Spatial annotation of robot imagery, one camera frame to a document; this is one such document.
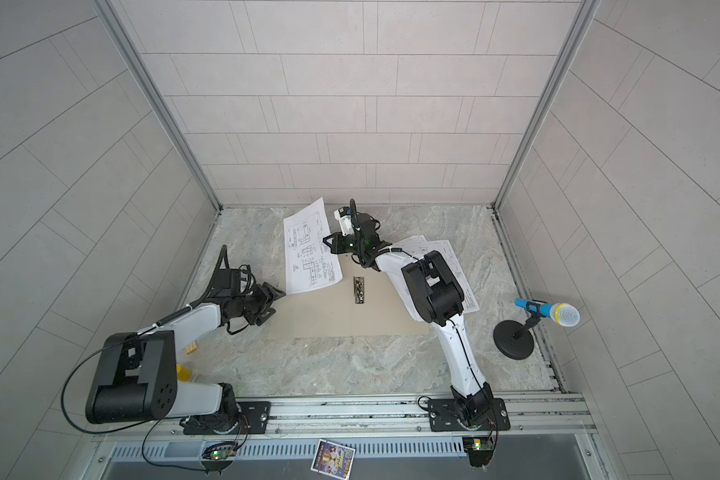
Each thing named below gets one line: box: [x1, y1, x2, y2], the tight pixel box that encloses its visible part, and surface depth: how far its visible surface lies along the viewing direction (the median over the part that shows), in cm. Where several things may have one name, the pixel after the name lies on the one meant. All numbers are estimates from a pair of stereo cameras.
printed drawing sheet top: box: [283, 196, 343, 295], surface depth 98 cm
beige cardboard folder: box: [269, 254, 430, 339], surface depth 91 cm
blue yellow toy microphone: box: [514, 298, 581, 327], surface depth 65 cm
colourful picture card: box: [310, 439, 356, 480], surface depth 66 cm
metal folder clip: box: [353, 276, 365, 304], surface depth 95 cm
